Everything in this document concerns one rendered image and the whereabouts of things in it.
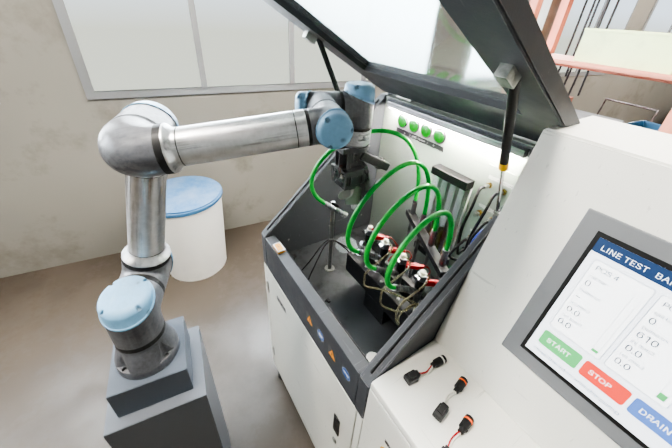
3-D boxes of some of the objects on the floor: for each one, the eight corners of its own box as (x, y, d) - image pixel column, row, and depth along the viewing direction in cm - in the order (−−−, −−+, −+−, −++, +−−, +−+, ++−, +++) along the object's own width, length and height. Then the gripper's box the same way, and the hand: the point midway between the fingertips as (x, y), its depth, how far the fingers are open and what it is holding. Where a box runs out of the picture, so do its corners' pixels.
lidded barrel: (228, 235, 269) (218, 171, 237) (237, 275, 230) (226, 205, 198) (163, 248, 250) (142, 181, 218) (160, 294, 211) (134, 220, 179)
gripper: (330, 140, 83) (327, 207, 93) (349, 153, 76) (344, 222, 87) (356, 136, 87) (350, 200, 98) (376, 147, 80) (368, 214, 91)
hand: (355, 204), depth 93 cm, fingers closed
